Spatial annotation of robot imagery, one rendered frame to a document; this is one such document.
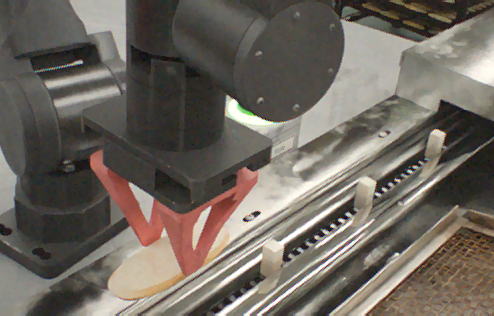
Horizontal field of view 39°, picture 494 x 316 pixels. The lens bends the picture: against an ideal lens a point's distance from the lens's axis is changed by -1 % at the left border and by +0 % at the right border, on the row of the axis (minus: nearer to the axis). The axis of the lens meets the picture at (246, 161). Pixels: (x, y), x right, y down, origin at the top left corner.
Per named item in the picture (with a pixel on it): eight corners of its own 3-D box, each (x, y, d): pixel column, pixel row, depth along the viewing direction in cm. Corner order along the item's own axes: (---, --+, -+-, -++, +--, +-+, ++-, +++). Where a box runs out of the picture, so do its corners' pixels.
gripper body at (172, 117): (196, 212, 37) (203, 87, 33) (78, 137, 43) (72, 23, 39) (274, 168, 42) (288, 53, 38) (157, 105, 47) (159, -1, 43)
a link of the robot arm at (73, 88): (84, 145, 64) (27, 160, 61) (79, 42, 59) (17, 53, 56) (130, 197, 58) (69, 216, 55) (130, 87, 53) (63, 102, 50)
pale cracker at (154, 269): (204, 218, 51) (205, 205, 51) (243, 243, 49) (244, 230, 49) (94, 282, 45) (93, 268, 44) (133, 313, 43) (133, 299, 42)
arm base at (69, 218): (79, 182, 71) (-19, 240, 62) (75, 112, 66) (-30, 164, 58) (143, 216, 67) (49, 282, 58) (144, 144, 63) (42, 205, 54)
